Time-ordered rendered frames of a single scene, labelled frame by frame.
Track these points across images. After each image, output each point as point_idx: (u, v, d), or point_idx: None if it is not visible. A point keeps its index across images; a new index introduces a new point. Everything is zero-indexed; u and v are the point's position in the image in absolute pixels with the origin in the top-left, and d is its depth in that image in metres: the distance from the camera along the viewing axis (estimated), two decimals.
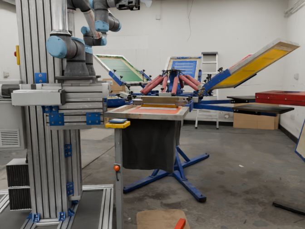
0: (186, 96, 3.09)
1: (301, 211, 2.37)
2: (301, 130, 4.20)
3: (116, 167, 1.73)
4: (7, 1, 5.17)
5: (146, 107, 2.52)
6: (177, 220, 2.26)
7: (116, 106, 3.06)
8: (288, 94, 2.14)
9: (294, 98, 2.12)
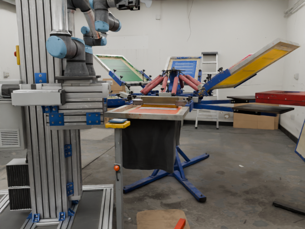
0: (186, 96, 3.09)
1: (301, 211, 2.37)
2: (301, 130, 4.20)
3: (116, 167, 1.73)
4: (7, 1, 5.17)
5: (146, 107, 2.52)
6: (177, 220, 2.26)
7: (116, 106, 3.06)
8: (288, 94, 2.14)
9: (294, 98, 2.12)
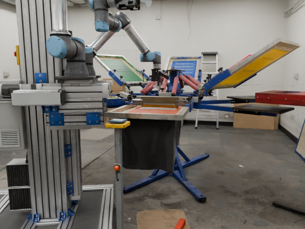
0: (186, 96, 3.09)
1: (301, 211, 2.37)
2: (301, 130, 4.20)
3: (116, 167, 1.73)
4: (7, 1, 5.17)
5: (146, 107, 2.52)
6: (177, 220, 2.26)
7: (116, 106, 3.06)
8: (288, 94, 2.14)
9: (294, 98, 2.12)
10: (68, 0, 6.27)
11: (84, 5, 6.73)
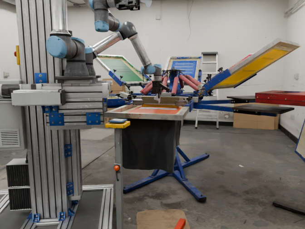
0: (186, 96, 3.09)
1: (301, 211, 2.37)
2: (301, 130, 4.20)
3: (116, 167, 1.73)
4: (7, 1, 5.17)
5: (146, 107, 2.52)
6: (177, 220, 2.26)
7: (116, 106, 3.06)
8: (288, 94, 2.14)
9: (294, 98, 2.12)
10: (68, 0, 6.27)
11: (84, 5, 6.73)
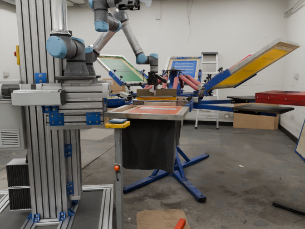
0: (186, 96, 3.09)
1: (301, 211, 2.37)
2: (301, 130, 4.20)
3: (116, 167, 1.73)
4: (7, 1, 5.17)
5: (146, 107, 2.52)
6: (177, 220, 2.26)
7: (116, 106, 3.06)
8: (288, 94, 2.14)
9: (294, 98, 2.12)
10: (68, 0, 6.27)
11: (84, 5, 6.73)
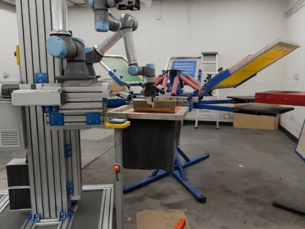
0: (186, 96, 3.09)
1: (301, 211, 2.37)
2: (301, 130, 4.20)
3: (116, 167, 1.73)
4: (7, 1, 5.17)
5: None
6: (177, 220, 2.26)
7: (116, 106, 3.06)
8: (288, 94, 2.14)
9: (294, 98, 2.12)
10: (68, 0, 6.27)
11: (84, 5, 6.73)
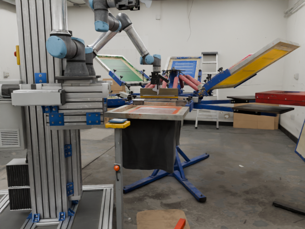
0: (186, 96, 3.09)
1: (301, 211, 2.37)
2: (301, 130, 4.20)
3: (116, 167, 1.73)
4: (7, 1, 5.17)
5: (146, 107, 2.52)
6: (177, 220, 2.26)
7: (116, 106, 3.06)
8: (288, 94, 2.14)
9: (294, 98, 2.12)
10: (68, 0, 6.27)
11: (84, 5, 6.73)
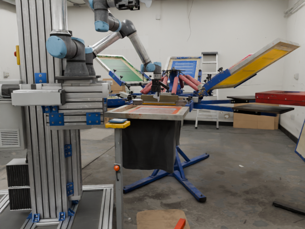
0: (186, 96, 3.09)
1: (301, 211, 2.37)
2: (301, 130, 4.20)
3: (116, 167, 1.73)
4: (7, 1, 5.17)
5: (146, 107, 2.52)
6: (177, 220, 2.26)
7: (116, 106, 3.06)
8: (288, 94, 2.14)
9: (294, 98, 2.12)
10: (68, 0, 6.27)
11: (84, 5, 6.73)
